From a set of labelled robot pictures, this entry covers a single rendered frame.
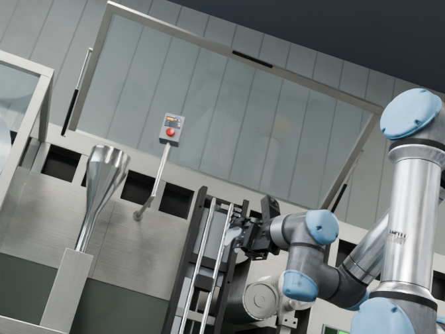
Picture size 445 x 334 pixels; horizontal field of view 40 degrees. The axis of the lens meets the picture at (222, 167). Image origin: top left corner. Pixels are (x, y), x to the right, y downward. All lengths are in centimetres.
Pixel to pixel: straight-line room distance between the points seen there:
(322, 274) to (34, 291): 120
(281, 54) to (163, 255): 232
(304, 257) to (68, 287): 90
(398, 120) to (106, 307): 137
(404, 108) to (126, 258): 134
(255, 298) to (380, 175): 231
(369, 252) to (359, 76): 316
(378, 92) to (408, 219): 334
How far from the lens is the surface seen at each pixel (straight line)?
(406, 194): 115
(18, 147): 175
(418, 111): 118
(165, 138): 207
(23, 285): 223
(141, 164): 236
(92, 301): 223
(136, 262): 227
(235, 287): 211
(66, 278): 196
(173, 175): 237
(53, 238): 225
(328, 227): 130
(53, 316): 195
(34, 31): 411
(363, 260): 135
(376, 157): 422
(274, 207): 149
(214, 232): 190
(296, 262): 129
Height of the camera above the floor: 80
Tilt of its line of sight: 22 degrees up
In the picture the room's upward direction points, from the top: 14 degrees clockwise
